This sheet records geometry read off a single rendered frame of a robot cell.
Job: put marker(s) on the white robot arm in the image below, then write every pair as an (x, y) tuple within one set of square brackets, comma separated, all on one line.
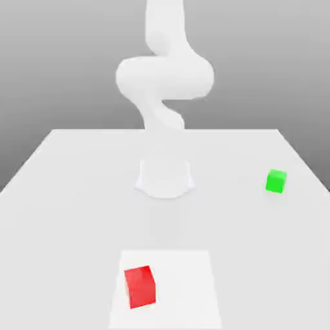
[(165, 77)]

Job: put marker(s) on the small green cube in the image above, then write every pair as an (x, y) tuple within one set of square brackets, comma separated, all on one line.
[(275, 181)]

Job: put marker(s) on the small red cube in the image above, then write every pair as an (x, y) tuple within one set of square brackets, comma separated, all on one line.
[(140, 287)]

